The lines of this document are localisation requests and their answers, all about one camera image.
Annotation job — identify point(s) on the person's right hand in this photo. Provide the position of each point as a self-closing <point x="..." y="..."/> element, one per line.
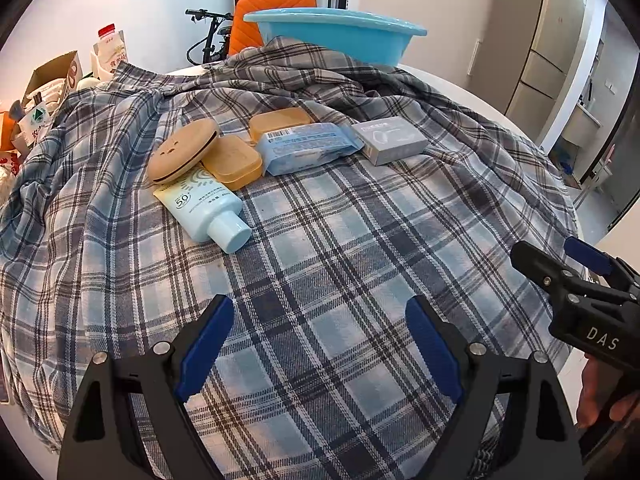
<point x="592" y="395"/>

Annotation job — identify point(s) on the white and green carton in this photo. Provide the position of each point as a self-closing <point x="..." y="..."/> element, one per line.
<point x="36" y="120"/>

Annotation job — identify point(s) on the beige refrigerator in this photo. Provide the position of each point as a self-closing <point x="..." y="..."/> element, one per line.
<point x="550" y="45"/>

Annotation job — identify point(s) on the grey cardboard box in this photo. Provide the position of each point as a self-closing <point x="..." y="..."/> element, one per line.
<point x="390" y="140"/>

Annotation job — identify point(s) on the red-capped milk bottle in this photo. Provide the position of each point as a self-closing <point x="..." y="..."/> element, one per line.
<point x="110" y="52"/>

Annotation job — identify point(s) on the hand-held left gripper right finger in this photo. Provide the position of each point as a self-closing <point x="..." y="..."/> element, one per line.
<point x="432" y="345"/>

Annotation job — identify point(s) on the blue plaid cloth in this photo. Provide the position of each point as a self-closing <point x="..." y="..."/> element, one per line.
<point x="300" y="270"/>

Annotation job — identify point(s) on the orange chair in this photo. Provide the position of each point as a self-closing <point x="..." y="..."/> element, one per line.
<point x="250" y="20"/>

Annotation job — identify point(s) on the blue wet wipes pack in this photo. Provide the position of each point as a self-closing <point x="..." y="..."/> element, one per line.
<point x="305" y="147"/>

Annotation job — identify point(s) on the oval wooden case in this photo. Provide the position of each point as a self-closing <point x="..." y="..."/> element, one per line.
<point x="182" y="152"/>

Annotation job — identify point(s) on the light blue plastic basin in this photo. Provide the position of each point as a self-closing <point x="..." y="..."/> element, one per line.
<point x="340" y="35"/>

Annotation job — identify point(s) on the open cardboard box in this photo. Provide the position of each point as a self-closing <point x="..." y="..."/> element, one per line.
<point x="47" y="77"/>

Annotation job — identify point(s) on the light blue sunscreen tube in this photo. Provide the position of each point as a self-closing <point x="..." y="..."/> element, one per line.
<point x="200" y="205"/>

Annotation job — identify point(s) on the black bicycle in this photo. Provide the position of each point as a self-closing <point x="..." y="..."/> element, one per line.
<point x="210" y="35"/>

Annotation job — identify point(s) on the orange packet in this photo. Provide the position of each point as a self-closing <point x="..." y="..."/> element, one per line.
<point x="6" y="132"/>

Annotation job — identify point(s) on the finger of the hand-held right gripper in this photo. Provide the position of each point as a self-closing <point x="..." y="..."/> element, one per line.
<point x="540" y="265"/>
<point x="587" y="255"/>

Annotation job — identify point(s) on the tan plastic soap box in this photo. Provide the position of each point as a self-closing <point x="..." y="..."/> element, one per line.
<point x="280" y="121"/>
<point x="235" y="160"/>

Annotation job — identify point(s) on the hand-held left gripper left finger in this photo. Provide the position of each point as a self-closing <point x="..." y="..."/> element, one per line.
<point x="205" y="345"/>

